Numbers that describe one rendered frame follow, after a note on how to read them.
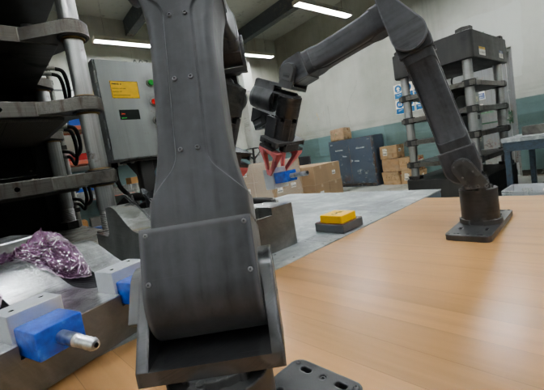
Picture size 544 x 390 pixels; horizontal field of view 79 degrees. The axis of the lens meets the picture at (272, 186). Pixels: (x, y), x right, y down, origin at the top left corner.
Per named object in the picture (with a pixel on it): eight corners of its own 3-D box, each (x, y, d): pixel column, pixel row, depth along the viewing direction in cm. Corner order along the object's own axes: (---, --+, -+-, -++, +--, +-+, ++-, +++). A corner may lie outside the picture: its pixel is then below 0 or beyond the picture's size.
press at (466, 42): (526, 187, 464) (512, 38, 446) (489, 211, 367) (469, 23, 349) (455, 188, 537) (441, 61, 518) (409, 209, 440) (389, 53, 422)
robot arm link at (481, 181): (449, 159, 59) (486, 155, 56) (452, 155, 66) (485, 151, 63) (453, 194, 60) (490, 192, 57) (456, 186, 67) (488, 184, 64)
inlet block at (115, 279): (205, 303, 40) (197, 260, 39) (174, 324, 35) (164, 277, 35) (135, 294, 46) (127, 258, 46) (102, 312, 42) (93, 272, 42)
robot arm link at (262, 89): (243, 105, 80) (252, 54, 76) (261, 107, 87) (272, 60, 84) (282, 117, 75) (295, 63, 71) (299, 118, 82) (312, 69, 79)
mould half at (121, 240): (297, 243, 70) (288, 180, 69) (189, 290, 53) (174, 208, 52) (185, 230, 107) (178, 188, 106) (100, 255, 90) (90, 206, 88)
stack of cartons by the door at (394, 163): (428, 180, 670) (423, 140, 662) (421, 184, 649) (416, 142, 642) (390, 182, 736) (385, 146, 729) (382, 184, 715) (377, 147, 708)
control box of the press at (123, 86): (226, 376, 155) (168, 61, 142) (165, 418, 134) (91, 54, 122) (202, 360, 171) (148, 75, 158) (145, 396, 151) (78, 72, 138)
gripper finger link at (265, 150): (254, 171, 85) (259, 137, 82) (274, 167, 90) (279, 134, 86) (271, 182, 81) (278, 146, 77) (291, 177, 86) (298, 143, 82)
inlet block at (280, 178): (316, 182, 81) (312, 160, 80) (302, 185, 77) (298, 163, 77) (279, 186, 90) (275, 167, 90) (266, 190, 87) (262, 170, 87)
